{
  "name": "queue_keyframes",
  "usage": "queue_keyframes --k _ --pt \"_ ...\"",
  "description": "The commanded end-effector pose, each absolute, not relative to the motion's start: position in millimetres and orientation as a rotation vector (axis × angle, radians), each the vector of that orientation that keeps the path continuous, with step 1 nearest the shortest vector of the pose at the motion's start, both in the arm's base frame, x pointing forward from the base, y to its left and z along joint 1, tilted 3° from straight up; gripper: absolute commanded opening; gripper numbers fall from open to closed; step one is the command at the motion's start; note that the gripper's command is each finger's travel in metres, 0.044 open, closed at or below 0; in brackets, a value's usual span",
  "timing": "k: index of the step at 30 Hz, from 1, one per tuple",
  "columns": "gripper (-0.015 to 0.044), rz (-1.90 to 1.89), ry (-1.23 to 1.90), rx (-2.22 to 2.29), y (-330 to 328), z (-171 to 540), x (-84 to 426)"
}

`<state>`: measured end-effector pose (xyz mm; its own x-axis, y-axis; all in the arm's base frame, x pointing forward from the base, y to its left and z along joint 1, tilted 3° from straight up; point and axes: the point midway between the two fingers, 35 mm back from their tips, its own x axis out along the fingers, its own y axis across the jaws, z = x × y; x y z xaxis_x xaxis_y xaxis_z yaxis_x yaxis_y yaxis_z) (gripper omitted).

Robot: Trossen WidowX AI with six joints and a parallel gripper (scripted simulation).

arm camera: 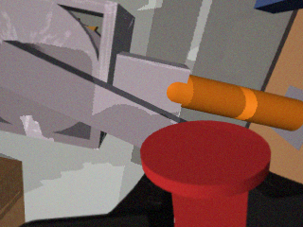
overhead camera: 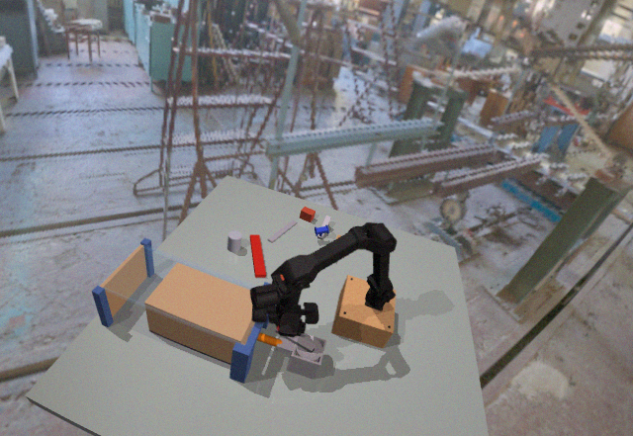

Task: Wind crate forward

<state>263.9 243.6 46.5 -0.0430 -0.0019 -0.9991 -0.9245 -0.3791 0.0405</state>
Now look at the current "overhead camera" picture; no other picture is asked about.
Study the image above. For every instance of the grey cylinder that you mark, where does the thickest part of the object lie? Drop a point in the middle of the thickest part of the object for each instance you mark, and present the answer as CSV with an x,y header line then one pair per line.
x,y
234,241

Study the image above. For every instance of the blue post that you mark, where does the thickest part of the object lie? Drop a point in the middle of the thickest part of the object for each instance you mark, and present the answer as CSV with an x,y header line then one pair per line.
x,y
246,354

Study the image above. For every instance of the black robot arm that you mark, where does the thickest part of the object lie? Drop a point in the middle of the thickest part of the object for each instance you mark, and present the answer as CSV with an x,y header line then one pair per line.
x,y
301,270

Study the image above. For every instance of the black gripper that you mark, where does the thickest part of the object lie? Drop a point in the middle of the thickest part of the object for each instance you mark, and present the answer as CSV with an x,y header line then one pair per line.
x,y
310,311

